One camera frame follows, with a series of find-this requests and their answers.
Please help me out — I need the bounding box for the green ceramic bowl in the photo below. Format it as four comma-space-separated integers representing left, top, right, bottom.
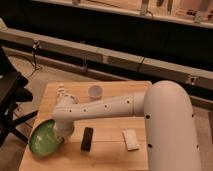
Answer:
29, 119, 64, 157

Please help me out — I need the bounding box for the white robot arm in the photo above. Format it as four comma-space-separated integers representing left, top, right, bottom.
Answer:
52, 81, 202, 171

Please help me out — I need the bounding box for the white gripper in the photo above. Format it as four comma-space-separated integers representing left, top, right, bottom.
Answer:
57, 83, 78, 107

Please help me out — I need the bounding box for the black chair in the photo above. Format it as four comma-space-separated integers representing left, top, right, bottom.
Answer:
0, 45, 38, 147

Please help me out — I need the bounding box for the black hanging cable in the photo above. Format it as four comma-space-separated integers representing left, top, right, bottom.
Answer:
25, 40, 43, 78

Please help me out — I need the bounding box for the white sponge piece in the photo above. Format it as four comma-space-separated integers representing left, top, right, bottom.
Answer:
122, 129, 140, 151

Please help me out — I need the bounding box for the black rectangular block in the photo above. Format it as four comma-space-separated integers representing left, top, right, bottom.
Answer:
81, 127, 93, 151

